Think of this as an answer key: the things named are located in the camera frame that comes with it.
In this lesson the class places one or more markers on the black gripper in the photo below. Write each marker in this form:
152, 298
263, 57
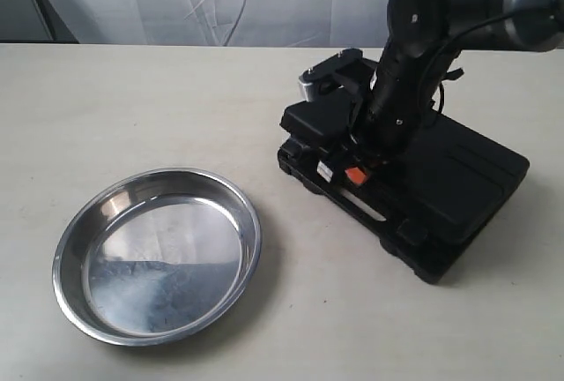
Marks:
383, 130

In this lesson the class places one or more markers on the black plastic tool case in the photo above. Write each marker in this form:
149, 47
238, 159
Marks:
426, 206

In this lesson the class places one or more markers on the dark robot arm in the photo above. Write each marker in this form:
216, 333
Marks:
425, 37

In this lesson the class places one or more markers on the round stainless steel tray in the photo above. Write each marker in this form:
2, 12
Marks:
156, 257

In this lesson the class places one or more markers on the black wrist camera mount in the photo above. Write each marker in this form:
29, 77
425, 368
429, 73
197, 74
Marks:
348, 69

